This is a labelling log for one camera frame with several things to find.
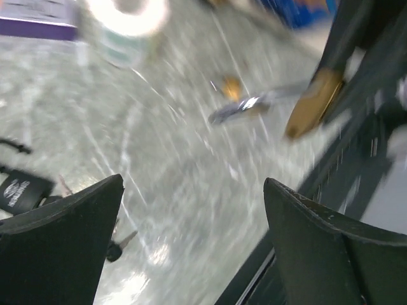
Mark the black padlock with keys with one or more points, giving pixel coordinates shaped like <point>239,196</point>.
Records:
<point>23,191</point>

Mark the purple toothpaste box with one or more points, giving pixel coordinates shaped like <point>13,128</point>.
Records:
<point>53,20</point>

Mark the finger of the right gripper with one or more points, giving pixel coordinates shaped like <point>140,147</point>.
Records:
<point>357,24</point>
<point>346,176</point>

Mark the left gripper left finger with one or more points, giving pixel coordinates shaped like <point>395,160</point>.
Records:
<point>55,253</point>

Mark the long shackle brass padlock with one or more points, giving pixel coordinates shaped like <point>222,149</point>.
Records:
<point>315,100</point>

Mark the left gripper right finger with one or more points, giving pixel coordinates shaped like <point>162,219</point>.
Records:
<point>325,257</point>

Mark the small brass padlock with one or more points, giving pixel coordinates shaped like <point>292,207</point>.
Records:
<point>231,88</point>

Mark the brown orange snack bag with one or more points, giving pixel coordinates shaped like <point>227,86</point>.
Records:
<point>282,15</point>

